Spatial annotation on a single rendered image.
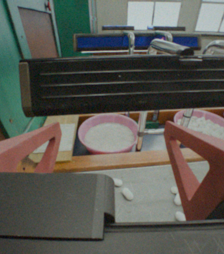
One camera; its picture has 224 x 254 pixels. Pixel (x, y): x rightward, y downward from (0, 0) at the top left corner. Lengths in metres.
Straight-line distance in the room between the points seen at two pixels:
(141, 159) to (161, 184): 0.10
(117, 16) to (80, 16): 2.46
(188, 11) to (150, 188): 5.48
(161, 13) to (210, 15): 1.46
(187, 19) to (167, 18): 0.62
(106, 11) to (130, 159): 4.96
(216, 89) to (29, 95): 0.27
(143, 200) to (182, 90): 0.33
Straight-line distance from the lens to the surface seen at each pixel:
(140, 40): 0.79
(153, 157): 0.53
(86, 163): 0.51
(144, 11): 5.32
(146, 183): 0.50
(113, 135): 0.64
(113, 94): 0.20
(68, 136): 0.60
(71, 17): 2.95
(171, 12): 5.51
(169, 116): 0.85
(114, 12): 5.25
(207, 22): 5.97
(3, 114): 0.49
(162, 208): 0.47
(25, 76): 0.23
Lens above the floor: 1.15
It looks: 36 degrees down
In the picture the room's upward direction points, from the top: straight up
